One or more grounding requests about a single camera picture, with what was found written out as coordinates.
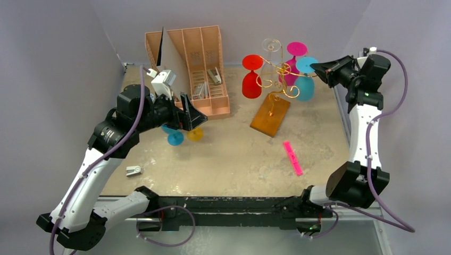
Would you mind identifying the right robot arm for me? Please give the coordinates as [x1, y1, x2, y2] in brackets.
[298, 54, 391, 216]

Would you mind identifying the yellow plastic wine glass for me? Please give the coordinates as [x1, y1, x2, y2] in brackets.
[187, 127, 204, 142]

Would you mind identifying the small white metal clip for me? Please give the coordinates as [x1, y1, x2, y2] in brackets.
[126, 166, 142, 177]

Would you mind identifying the red plastic wine glass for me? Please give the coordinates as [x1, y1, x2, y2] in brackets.
[241, 54, 263, 99]

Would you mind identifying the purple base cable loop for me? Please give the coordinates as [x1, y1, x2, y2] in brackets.
[136, 206, 196, 248]

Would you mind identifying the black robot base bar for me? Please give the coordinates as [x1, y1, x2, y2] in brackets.
[135, 188, 332, 232]

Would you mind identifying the white paper folder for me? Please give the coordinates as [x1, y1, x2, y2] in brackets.
[157, 27, 190, 101]

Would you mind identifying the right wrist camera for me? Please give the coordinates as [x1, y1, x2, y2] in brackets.
[362, 47, 377, 57]

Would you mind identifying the grey stapler in organizer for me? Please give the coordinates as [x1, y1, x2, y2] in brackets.
[207, 67, 222, 85]

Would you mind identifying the clear wine glass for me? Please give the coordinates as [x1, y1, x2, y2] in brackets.
[260, 38, 281, 80]

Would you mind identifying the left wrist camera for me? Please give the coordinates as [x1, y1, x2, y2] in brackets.
[146, 69, 177, 100]

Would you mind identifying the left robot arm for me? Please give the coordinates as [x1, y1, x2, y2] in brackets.
[36, 84, 207, 254]

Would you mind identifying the gold wire wine glass rack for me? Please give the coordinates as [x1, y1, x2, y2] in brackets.
[250, 62, 317, 137]

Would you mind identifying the teal wine glass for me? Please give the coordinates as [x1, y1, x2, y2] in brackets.
[294, 56, 318, 101]

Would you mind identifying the pink plastic clip tool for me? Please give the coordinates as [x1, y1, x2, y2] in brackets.
[283, 141, 303, 176]

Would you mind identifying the silver item in organizer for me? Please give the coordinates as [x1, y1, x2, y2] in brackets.
[192, 81, 208, 100]

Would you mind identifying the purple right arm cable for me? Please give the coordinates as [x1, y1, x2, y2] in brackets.
[324, 49, 416, 234]

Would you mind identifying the magenta plastic wine glass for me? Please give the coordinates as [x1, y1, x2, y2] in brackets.
[283, 41, 308, 87]

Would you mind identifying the blue plastic wine glass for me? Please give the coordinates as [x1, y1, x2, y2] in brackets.
[161, 125, 184, 146]

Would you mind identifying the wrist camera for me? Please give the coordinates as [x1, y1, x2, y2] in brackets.
[362, 47, 377, 57]
[146, 69, 177, 100]

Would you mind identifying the peach plastic file organizer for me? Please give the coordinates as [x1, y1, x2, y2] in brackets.
[145, 25, 230, 120]

